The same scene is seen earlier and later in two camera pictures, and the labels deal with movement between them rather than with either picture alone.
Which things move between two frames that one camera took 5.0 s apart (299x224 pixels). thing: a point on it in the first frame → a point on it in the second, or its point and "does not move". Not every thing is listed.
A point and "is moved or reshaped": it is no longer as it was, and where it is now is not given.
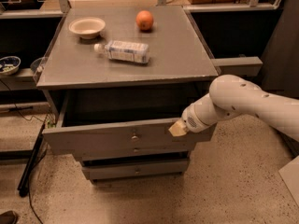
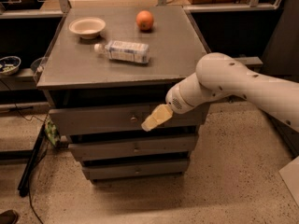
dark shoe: [8, 217] does not move
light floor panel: [290, 175] does not move
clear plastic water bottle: [126, 51] does not move
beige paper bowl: [88, 27] does not move
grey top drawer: [122, 120] is moved or reshaped
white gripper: [192, 120] → [174, 101]
